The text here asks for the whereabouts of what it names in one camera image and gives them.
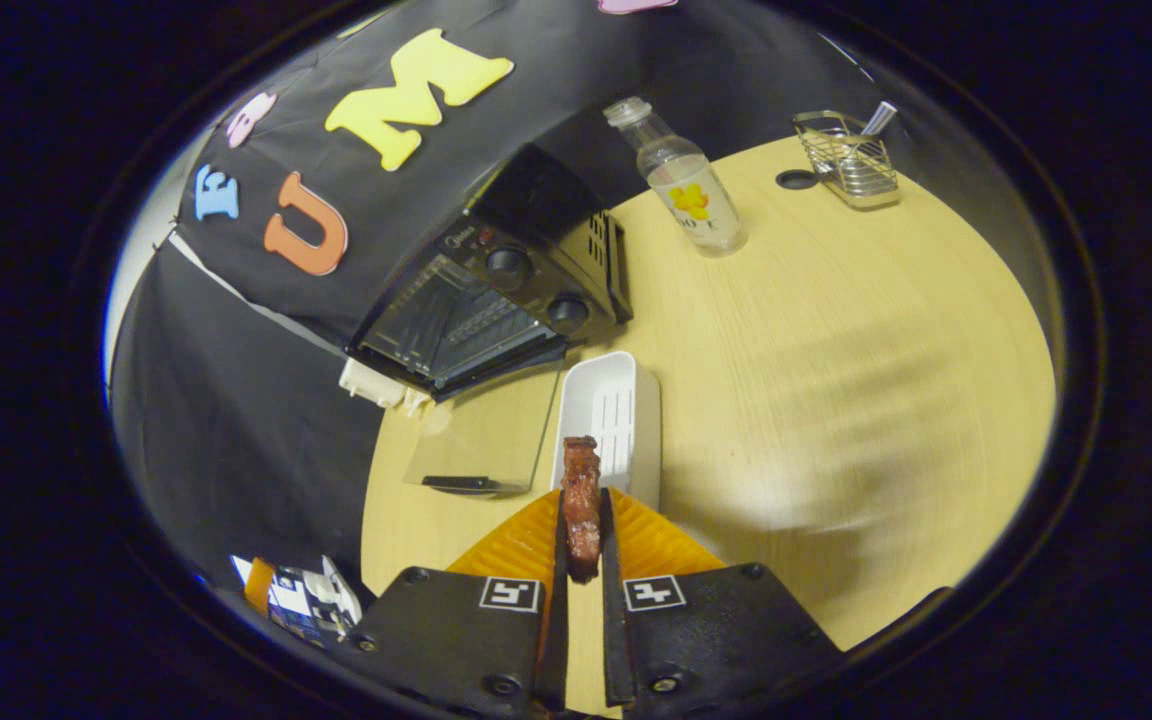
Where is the white plastic tray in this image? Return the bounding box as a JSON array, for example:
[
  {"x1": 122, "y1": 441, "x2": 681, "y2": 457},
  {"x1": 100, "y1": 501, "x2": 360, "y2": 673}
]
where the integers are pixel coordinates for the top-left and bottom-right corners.
[{"x1": 550, "y1": 350, "x2": 663, "y2": 511}]

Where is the white toaster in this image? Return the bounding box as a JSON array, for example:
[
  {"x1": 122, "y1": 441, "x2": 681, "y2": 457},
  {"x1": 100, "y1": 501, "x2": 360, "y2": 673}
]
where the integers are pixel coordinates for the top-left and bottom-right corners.
[{"x1": 339, "y1": 357, "x2": 407, "y2": 409}]

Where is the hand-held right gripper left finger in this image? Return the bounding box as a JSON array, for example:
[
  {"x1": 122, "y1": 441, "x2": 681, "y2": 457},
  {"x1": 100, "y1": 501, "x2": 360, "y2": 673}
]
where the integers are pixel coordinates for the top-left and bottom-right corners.
[{"x1": 331, "y1": 488, "x2": 572, "y2": 716}]

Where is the black electric oven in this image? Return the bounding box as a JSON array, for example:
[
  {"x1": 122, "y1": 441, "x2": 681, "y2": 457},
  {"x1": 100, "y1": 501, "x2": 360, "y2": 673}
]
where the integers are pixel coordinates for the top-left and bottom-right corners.
[{"x1": 344, "y1": 145, "x2": 634, "y2": 497}]

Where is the black backdrop cloth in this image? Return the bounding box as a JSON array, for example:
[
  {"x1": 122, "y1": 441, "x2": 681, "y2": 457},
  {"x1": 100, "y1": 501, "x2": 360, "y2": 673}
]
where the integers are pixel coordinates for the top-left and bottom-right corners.
[{"x1": 108, "y1": 0, "x2": 937, "y2": 591}]

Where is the brown meat piece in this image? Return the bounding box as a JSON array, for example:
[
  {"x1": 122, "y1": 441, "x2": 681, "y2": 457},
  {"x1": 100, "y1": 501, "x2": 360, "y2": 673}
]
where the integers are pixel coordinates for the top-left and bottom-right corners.
[{"x1": 561, "y1": 436, "x2": 604, "y2": 585}]

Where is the clear bottle with yellow label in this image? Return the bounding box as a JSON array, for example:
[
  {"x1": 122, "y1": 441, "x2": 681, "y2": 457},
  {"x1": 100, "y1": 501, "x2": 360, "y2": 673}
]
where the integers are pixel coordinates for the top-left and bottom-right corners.
[{"x1": 603, "y1": 96, "x2": 749, "y2": 259}]

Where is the metal wire basket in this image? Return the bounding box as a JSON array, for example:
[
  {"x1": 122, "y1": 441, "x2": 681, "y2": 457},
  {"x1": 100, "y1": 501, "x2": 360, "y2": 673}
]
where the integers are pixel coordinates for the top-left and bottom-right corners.
[{"x1": 792, "y1": 110, "x2": 902, "y2": 209}]

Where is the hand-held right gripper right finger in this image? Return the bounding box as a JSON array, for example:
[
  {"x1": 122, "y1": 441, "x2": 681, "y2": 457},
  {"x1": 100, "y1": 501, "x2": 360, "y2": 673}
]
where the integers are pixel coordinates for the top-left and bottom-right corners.
[{"x1": 598, "y1": 487, "x2": 842, "y2": 719}]

